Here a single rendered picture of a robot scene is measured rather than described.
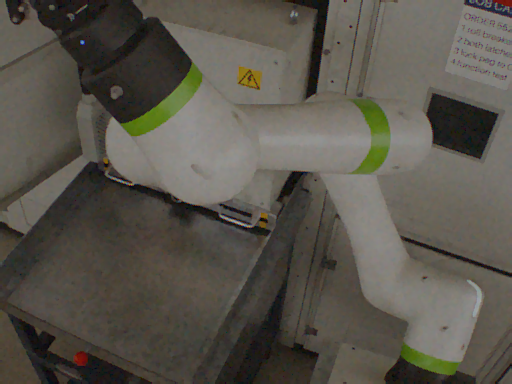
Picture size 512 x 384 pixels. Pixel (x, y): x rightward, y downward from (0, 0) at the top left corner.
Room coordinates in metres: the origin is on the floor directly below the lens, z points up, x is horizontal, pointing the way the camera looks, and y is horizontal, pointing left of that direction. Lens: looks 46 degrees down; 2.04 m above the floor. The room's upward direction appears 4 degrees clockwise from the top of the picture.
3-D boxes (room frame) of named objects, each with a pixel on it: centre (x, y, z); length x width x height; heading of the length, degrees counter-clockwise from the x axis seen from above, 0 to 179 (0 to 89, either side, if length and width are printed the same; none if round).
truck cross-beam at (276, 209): (1.13, 0.18, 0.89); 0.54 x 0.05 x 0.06; 70
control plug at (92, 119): (1.12, 0.40, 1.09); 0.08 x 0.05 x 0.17; 160
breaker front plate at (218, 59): (1.12, 0.18, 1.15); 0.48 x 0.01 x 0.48; 70
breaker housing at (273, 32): (1.36, 0.10, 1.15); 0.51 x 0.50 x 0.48; 160
